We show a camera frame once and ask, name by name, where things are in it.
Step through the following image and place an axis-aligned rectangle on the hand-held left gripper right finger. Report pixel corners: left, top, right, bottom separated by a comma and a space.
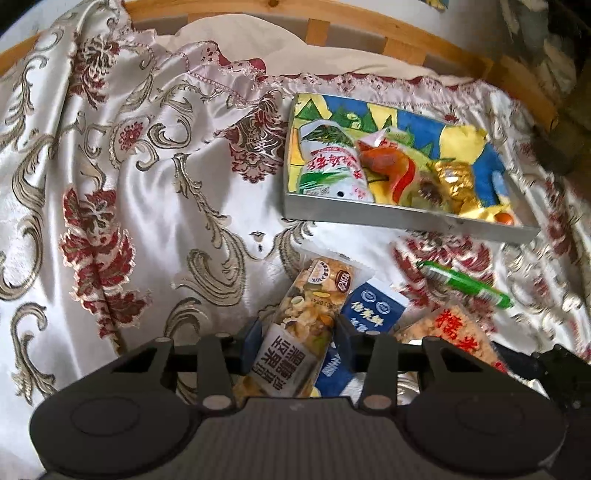
338, 318, 509, 411

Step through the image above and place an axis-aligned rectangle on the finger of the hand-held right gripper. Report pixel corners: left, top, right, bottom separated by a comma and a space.
490, 340, 544, 383

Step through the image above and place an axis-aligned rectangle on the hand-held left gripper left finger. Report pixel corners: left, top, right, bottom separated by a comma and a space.
111, 323, 260, 412

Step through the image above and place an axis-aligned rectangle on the nut bar packet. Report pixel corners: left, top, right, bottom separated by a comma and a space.
233, 256, 366, 400

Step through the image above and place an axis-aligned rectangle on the rice cake snack packet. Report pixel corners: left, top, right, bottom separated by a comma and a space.
392, 302, 509, 376

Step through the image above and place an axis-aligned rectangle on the colourful metal tray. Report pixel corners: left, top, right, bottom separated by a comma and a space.
283, 92, 541, 244

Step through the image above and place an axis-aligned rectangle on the white green snack packet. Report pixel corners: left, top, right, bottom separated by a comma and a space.
298, 121, 376, 204

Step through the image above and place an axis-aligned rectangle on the gold foil snack packet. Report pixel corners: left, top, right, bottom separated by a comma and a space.
418, 159, 477, 216

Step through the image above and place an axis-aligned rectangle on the blue white snack packet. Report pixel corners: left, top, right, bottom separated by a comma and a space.
314, 279, 411, 400

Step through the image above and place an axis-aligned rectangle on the orange clear snack packet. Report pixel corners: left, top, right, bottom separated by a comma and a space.
358, 129, 431, 205

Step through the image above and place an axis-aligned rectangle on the colourful drawing paper liner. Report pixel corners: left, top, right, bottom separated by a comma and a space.
288, 95, 519, 223

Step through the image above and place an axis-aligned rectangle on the floral satin blanket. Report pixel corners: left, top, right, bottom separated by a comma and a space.
0, 0, 591, 462

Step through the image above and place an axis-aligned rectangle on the dark patterned cloth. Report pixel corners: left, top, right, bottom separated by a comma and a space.
501, 0, 591, 177

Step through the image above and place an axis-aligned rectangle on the beige pillow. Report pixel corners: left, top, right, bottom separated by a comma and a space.
154, 16, 476, 87

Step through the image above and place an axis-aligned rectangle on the wooden bed frame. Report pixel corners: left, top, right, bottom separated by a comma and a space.
0, 0, 560, 133

